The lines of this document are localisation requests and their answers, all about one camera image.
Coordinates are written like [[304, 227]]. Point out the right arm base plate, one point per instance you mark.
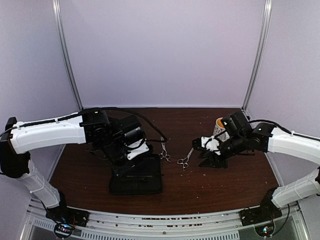
[[256, 215]]

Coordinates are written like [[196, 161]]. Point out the aluminium front rail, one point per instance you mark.
[[225, 225]]

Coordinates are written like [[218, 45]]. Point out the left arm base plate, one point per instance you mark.
[[67, 215]]

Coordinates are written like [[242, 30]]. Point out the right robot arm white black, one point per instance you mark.
[[268, 137]]

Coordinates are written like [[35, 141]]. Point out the silver scissors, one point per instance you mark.
[[164, 154], [184, 162]]

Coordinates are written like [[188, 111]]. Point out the right aluminium frame post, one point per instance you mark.
[[264, 30]]

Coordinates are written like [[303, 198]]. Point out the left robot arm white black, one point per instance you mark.
[[19, 138]]

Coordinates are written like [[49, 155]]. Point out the white patterned mug yellow inside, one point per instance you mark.
[[220, 129]]

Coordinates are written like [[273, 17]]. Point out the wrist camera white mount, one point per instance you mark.
[[137, 150], [206, 144]]

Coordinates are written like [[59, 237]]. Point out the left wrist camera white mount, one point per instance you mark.
[[137, 150]]

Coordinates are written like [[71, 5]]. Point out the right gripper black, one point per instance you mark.
[[214, 162]]

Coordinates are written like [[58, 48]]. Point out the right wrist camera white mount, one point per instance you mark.
[[206, 144]]

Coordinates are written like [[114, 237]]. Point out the left aluminium frame post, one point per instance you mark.
[[65, 53]]

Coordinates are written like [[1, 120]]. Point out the aluminium frame post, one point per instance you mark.
[[65, 53], [264, 30]]

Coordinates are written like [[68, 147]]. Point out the black zip tool case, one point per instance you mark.
[[140, 176]]

